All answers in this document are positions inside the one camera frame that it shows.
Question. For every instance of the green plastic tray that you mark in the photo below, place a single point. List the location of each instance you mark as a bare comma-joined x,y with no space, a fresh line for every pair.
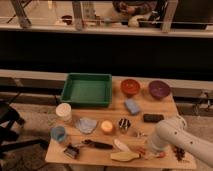
87,90

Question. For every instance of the silver spoon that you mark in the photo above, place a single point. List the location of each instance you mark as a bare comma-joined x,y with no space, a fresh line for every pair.
140,134

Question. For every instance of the blue plastic cup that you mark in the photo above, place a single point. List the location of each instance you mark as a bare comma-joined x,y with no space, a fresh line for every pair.
58,134

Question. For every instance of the dark red grape bunch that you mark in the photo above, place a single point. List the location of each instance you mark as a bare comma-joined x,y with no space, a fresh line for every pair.
179,153

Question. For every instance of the blue sponge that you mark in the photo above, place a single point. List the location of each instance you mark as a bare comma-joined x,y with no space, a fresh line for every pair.
132,106

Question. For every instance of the wooden spatula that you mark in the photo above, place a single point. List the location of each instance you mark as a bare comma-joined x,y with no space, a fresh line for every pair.
124,156

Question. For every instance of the red chili pepper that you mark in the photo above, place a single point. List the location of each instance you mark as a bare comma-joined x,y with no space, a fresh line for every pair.
149,155

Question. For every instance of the person in background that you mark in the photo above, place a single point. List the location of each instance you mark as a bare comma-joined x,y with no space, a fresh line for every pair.
129,8

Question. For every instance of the purple bowl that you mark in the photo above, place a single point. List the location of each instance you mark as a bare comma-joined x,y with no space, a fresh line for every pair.
159,89

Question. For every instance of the white paper cup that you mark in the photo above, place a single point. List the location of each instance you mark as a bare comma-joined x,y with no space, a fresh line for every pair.
64,112

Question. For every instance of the metal cookie cutter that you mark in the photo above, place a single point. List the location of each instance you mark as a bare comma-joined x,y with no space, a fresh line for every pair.
124,125

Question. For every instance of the white plastic scoop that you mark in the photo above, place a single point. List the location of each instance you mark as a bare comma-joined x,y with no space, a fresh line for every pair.
120,145

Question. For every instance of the black binder clip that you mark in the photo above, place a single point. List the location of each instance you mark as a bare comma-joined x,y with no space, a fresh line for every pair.
71,151

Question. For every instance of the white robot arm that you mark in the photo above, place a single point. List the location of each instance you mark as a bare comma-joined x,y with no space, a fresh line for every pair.
173,131

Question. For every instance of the black rectangular block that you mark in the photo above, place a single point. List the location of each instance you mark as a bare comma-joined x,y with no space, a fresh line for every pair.
152,118

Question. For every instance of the red bowl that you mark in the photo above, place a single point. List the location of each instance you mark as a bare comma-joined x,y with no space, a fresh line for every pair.
130,87

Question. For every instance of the grey blue cloth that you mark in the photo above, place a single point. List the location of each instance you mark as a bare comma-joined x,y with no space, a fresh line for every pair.
86,125

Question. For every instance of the black handled brush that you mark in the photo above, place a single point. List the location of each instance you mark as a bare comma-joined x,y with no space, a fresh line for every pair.
96,144

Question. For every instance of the black office chair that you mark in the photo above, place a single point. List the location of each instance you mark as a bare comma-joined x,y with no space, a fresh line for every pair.
8,138

